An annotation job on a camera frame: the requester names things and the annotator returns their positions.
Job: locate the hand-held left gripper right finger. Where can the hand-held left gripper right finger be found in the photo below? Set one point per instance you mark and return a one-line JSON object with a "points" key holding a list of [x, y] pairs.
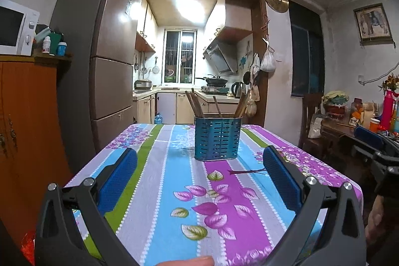
{"points": [[280, 182]]}

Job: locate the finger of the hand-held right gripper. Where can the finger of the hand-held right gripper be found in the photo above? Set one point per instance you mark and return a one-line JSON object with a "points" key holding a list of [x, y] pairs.
{"points": [[367, 157], [369, 133]]}

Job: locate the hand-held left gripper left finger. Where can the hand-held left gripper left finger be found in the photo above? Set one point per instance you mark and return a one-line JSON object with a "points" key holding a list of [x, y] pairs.
{"points": [[120, 178]]}

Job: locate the blue perforated utensil holder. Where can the blue perforated utensil holder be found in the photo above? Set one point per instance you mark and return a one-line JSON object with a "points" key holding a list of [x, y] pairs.
{"points": [[218, 141]]}

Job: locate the bunch of wooden chopsticks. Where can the bunch of wooden chopsticks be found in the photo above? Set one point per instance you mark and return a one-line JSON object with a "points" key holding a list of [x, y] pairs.
{"points": [[195, 104]]}

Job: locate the person's right hand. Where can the person's right hand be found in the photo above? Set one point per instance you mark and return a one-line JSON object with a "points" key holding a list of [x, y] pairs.
{"points": [[377, 222]]}

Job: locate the person's left hand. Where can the person's left hand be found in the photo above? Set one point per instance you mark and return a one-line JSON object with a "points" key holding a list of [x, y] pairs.
{"points": [[190, 261]]}

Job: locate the orange cup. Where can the orange cup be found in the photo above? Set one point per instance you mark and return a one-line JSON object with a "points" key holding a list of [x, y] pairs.
{"points": [[374, 125]]}

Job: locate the glass jar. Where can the glass jar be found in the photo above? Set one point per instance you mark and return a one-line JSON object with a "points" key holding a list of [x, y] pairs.
{"points": [[357, 107]]}

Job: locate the red thermos flask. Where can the red thermos flask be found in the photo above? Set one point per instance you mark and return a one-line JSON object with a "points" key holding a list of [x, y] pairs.
{"points": [[389, 111]]}

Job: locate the dark wooden side table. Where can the dark wooden side table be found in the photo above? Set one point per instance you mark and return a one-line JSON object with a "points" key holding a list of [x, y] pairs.
{"points": [[339, 141]]}

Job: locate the white bag on chair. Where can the white bag on chair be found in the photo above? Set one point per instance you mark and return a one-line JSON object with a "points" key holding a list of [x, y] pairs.
{"points": [[315, 128]]}

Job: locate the floral striped tablecloth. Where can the floral striped tablecloth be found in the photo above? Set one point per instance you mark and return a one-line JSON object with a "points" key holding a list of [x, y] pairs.
{"points": [[174, 185]]}

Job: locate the yellow flower bouquet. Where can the yellow flower bouquet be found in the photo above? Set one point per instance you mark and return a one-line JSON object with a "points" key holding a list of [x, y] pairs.
{"points": [[391, 82]]}

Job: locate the dark wooden chair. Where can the dark wooden chair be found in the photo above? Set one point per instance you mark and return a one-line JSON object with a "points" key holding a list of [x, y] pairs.
{"points": [[311, 107]]}

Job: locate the blue water jug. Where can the blue water jug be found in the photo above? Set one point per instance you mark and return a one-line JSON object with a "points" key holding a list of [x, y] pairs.
{"points": [[159, 119]]}

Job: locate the beige hanging bags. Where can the beige hanging bags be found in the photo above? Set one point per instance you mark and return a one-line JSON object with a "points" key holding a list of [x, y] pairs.
{"points": [[252, 100]]}

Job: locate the steel rice cooker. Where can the steel rice cooker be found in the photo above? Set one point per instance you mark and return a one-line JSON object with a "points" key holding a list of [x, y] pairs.
{"points": [[142, 84]]}

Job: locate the beige lower kitchen cabinets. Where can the beige lower kitchen cabinets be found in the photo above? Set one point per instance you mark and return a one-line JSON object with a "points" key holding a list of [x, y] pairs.
{"points": [[187, 107]]}

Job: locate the beige kitchen cabinets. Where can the beige kitchen cabinets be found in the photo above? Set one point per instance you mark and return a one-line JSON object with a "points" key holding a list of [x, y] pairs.
{"points": [[187, 107], [145, 26]]}

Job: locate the steel electric kettle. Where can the steel electric kettle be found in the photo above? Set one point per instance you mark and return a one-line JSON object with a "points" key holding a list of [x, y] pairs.
{"points": [[238, 90]]}

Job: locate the dark window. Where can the dark window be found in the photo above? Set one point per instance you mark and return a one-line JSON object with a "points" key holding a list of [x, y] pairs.
{"points": [[307, 51]]}

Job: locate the orange wooden cabinet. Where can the orange wooden cabinet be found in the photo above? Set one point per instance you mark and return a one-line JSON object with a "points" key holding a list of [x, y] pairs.
{"points": [[28, 129]]}

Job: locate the gas stove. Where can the gas stove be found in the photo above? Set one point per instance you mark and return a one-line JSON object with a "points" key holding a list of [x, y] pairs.
{"points": [[215, 89]]}

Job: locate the red plastic bag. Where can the red plastic bag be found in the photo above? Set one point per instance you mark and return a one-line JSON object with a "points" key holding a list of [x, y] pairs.
{"points": [[28, 247]]}

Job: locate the hanging metal strainer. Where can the hanging metal strainer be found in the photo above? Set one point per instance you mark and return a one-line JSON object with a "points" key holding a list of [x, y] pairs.
{"points": [[156, 69]]}

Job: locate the white hanging plastic bag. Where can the white hanging plastic bag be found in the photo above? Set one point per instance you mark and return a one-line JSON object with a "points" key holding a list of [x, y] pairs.
{"points": [[268, 62]]}

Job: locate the black wok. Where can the black wok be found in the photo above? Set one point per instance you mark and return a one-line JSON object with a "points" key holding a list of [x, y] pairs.
{"points": [[215, 79]]}

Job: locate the tall grey refrigerator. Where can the tall grey refrigerator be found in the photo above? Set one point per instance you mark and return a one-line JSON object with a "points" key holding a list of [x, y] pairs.
{"points": [[106, 44]]}

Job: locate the kitchen window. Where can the kitchen window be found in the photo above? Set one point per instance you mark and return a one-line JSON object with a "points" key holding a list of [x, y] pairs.
{"points": [[180, 57]]}

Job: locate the steel range hood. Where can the steel range hood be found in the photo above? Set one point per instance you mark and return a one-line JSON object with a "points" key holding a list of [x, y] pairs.
{"points": [[221, 57]]}

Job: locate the green box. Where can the green box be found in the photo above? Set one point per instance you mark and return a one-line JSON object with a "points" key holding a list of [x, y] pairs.
{"points": [[56, 41]]}

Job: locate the white pill bottle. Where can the white pill bottle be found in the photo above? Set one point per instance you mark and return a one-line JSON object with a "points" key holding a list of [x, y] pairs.
{"points": [[46, 44]]}

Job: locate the beige upper kitchen cabinets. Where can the beige upper kitchen cabinets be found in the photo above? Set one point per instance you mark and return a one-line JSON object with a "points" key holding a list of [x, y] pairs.
{"points": [[145, 26]]}

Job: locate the wooden cabinet above hood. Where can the wooden cabinet above hood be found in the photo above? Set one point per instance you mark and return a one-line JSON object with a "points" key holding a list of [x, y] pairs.
{"points": [[230, 23]]}

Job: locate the refrigerator label sticker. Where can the refrigerator label sticker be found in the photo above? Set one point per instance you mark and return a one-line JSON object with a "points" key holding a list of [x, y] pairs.
{"points": [[128, 4]]}

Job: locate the white microwave oven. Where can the white microwave oven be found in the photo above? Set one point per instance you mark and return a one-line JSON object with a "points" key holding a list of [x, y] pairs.
{"points": [[12, 27]]}

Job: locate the ceiling light panel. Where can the ceiling light panel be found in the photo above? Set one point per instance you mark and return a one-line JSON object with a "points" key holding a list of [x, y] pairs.
{"points": [[194, 9]]}

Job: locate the framed wall picture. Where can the framed wall picture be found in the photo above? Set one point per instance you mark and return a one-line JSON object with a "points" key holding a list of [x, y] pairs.
{"points": [[372, 23]]}

